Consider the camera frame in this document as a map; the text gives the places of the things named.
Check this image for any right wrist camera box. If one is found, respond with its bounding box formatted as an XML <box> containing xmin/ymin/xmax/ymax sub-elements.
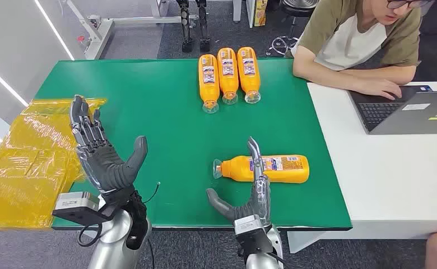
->
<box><xmin>234</xmin><ymin>214</ymin><xmax>273</xmax><ymax>256</ymax></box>

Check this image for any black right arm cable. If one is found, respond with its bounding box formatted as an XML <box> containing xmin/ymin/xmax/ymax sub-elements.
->
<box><xmin>266</xmin><ymin>252</ymin><xmax>285</xmax><ymax>267</ymax></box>

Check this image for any white desk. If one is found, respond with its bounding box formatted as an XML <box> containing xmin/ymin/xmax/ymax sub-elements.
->
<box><xmin>287</xmin><ymin>81</ymin><xmax>437</xmax><ymax>254</ymax></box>

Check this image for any orange juice bottle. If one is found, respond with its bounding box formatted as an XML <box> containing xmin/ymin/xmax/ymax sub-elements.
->
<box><xmin>198</xmin><ymin>54</ymin><xmax>221</xmax><ymax>114</ymax></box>
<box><xmin>217</xmin><ymin>47</ymin><xmax>239</xmax><ymax>105</ymax></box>
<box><xmin>237</xmin><ymin>46</ymin><xmax>262</xmax><ymax>104</ymax></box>
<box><xmin>212</xmin><ymin>154</ymin><xmax>310</xmax><ymax>184</ymax></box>

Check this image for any black stool chrome base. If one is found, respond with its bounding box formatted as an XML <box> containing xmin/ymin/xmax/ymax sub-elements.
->
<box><xmin>266</xmin><ymin>0</ymin><xmax>320</xmax><ymax>58</ymax></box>

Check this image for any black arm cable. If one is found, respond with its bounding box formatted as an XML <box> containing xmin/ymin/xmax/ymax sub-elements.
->
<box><xmin>77</xmin><ymin>222</ymin><xmax>104</xmax><ymax>248</ymax></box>
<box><xmin>266</xmin><ymin>252</ymin><xmax>285</xmax><ymax>267</ymax></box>

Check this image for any white metal frame stand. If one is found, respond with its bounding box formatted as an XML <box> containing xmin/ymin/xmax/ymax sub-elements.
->
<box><xmin>64</xmin><ymin>0</ymin><xmax>201</xmax><ymax>61</ymax></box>

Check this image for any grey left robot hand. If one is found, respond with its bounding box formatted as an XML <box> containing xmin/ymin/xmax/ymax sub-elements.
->
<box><xmin>69</xmin><ymin>95</ymin><xmax>149</xmax><ymax>194</ymax></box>

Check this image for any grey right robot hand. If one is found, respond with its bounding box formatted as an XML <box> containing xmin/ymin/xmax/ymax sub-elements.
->
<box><xmin>206</xmin><ymin>136</ymin><xmax>272</xmax><ymax>224</ymax></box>

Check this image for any yellow taped cardboard box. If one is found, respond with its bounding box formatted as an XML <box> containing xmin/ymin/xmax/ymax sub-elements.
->
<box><xmin>0</xmin><ymin>97</ymin><xmax>108</xmax><ymax>229</ymax></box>

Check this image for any white furniture post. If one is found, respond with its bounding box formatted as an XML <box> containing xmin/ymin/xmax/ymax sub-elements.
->
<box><xmin>233</xmin><ymin>0</ymin><xmax>243</xmax><ymax>24</ymax></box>

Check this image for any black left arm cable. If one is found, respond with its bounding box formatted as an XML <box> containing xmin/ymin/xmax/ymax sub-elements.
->
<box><xmin>77</xmin><ymin>222</ymin><xmax>104</xmax><ymax>248</ymax></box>

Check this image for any yellow printed carton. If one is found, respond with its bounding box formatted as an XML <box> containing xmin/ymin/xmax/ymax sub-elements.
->
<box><xmin>253</xmin><ymin>0</ymin><xmax>268</xmax><ymax>27</ymax></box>

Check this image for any dark grey laptop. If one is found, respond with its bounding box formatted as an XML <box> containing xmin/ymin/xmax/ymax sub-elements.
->
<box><xmin>348</xmin><ymin>85</ymin><xmax>437</xmax><ymax>136</ymax></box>

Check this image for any black robot leg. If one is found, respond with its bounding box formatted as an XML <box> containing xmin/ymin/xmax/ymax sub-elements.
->
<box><xmin>196</xmin><ymin>0</ymin><xmax>211</xmax><ymax>53</ymax></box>
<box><xmin>176</xmin><ymin>0</ymin><xmax>196</xmax><ymax>54</ymax></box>

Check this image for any green table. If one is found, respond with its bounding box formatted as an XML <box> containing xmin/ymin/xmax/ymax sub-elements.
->
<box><xmin>34</xmin><ymin>58</ymin><xmax>353</xmax><ymax>232</ymax></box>

